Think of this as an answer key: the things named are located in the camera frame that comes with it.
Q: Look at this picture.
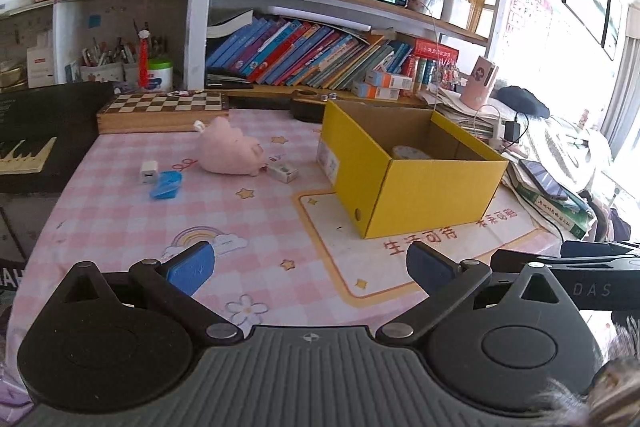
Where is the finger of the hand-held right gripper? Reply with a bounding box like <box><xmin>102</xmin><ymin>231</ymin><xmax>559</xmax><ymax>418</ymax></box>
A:
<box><xmin>491</xmin><ymin>249</ymin><xmax>640</xmax><ymax>277</ymax></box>
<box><xmin>560</xmin><ymin>239</ymin><xmax>640</xmax><ymax>260</ymax></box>

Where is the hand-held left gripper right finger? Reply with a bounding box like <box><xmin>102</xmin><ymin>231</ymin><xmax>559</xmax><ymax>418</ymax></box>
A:
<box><xmin>375</xmin><ymin>241</ymin><xmax>586</xmax><ymax>348</ymax></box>

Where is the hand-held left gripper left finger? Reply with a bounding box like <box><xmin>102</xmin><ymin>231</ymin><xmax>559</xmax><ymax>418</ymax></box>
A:
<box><xmin>42</xmin><ymin>241</ymin><xmax>245</xmax><ymax>348</ymax></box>

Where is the yellow cardboard box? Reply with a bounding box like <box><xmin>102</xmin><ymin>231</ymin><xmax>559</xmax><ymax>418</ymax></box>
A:
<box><xmin>316</xmin><ymin>99</ymin><xmax>510</xmax><ymax>240</ymax></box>

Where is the small blue packet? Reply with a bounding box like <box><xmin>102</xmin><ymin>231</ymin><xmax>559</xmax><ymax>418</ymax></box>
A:
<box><xmin>149</xmin><ymin>171</ymin><xmax>183</xmax><ymax>201</ymax></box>

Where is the yellow tape roll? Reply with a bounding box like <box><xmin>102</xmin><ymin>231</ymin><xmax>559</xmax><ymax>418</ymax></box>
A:
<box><xmin>391</xmin><ymin>145</ymin><xmax>432</xmax><ymax>160</ymax></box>

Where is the pink plush toy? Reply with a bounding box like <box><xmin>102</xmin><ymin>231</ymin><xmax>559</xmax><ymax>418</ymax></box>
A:
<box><xmin>194</xmin><ymin>116</ymin><xmax>266</xmax><ymax>178</ymax></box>

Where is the small white box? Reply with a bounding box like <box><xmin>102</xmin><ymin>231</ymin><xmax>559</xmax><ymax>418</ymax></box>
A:
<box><xmin>266</xmin><ymin>163</ymin><xmax>299</xmax><ymax>184</ymax></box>

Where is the pink checked desktop tablecloth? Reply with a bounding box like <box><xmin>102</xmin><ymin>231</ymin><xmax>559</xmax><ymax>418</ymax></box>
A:
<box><xmin>5</xmin><ymin>107</ymin><xmax>566</xmax><ymax>358</ymax></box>

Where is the thick green book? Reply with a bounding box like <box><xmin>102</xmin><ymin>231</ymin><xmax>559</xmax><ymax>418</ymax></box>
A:
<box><xmin>510</xmin><ymin>167</ymin><xmax>596</xmax><ymax>240</ymax></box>

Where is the flat lying smartphone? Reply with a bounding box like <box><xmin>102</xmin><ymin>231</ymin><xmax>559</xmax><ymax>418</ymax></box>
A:
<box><xmin>517</xmin><ymin>159</ymin><xmax>571</xmax><ymax>201</ymax></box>

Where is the pile of papers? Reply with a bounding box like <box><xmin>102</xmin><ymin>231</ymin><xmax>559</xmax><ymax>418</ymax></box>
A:
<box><xmin>420</xmin><ymin>84</ymin><xmax>506</xmax><ymax>142</ymax></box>

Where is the black hat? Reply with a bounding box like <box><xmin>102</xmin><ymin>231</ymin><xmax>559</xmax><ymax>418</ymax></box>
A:
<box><xmin>497</xmin><ymin>85</ymin><xmax>551</xmax><ymax>118</ymax></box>

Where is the wooden chessboard box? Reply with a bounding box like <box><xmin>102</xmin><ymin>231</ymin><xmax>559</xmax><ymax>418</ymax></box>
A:
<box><xmin>96</xmin><ymin>91</ymin><xmax>230</xmax><ymax>135</ymax></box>

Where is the orange and white medicine box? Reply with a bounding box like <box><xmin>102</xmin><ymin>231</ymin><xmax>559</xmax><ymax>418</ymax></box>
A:
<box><xmin>365</xmin><ymin>69</ymin><xmax>413</xmax><ymax>90</ymax></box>
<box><xmin>351</xmin><ymin>82</ymin><xmax>401</xmax><ymax>100</ymax></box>

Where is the black printed board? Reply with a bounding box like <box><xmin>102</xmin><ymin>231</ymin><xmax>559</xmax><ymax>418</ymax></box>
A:
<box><xmin>0</xmin><ymin>252</ymin><xmax>28</xmax><ymax>295</ymax></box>

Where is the black stapler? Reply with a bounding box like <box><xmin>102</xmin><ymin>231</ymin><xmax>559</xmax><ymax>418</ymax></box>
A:
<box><xmin>206</xmin><ymin>74</ymin><xmax>254</xmax><ymax>90</ymax></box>

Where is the pink tumbler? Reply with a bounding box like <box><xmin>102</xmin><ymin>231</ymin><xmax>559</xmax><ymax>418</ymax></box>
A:
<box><xmin>460</xmin><ymin>56</ymin><xmax>501</xmax><ymax>110</ymax></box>

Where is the white jar green lid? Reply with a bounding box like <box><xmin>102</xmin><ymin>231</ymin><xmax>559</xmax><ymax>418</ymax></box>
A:
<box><xmin>146</xmin><ymin>59</ymin><xmax>174</xmax><ymax>92</ymax></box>

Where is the white pen holder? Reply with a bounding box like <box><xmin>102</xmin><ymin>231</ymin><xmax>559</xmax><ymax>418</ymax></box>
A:
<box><xmin>122</xmin><ymin>37</ymin><xmax>166</xmax><ymax>82</ymax></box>
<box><xmin>79</xmin><ymin>39</ymin><xmax>126</xmax><ymax>82</ymax></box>

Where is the red tassel pendant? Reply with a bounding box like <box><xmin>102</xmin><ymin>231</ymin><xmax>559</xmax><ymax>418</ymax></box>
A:
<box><xmin>137</xmin><ymin>22</ymin><xmax>152</xmax><ymax>88</ymax></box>

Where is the black electronic keyboard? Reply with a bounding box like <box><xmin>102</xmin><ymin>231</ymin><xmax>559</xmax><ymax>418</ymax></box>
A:
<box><xmin>0</xmin><ymin>82</ymin><xmax>116</xmax><ymax>194</ymax></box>

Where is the red book box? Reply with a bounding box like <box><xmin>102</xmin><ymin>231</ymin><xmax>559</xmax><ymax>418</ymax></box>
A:
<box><xmin>412</xmin><ymin>38</ymin><xmax>460</xmax><ymax>62</ymax></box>

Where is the row of leaning blue books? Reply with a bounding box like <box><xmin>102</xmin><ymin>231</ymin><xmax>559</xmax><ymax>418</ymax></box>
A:
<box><xmin>206</xmin><ymin>17</ymin><xmax>416</xmax><ymax>90</ymax></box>

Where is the white box red label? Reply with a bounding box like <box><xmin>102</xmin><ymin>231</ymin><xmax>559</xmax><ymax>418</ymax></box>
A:
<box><xmin>26</xmin><ymin>46</ymin><xmax>55</xmax><ymax>88</ymax></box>

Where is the white square pen cup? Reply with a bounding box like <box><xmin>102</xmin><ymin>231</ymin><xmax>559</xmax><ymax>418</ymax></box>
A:
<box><xmin>442</xmin><ymin>0</ymin><xmax>473</xmax><ymax>30</ymax></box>

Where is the white and wood bookshelf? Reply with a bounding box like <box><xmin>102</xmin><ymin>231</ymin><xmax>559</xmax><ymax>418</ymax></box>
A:
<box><xmin>0</xmin><ymin>0</ymin><xmax>503</xmax><ymax>102</ymax></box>

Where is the white mesh pen cup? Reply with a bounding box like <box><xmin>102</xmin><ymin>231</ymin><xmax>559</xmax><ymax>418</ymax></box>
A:
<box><xmin>417</xmin><ymin>0</ymin><xmax>447</xmax><ymax>20</ymax></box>

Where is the row of tan spine books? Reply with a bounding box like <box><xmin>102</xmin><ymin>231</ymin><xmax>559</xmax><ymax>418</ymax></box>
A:
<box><xmin>470</xmin><ymin>0</ymin><xmax>493</xmax><ymax>40</ymax></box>

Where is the wall poster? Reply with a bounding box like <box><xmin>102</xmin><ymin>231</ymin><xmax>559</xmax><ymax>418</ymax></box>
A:
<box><xmin>505</xmin><ymin>0</ymin><xmax>553</xmax><ymax>38</ymax></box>

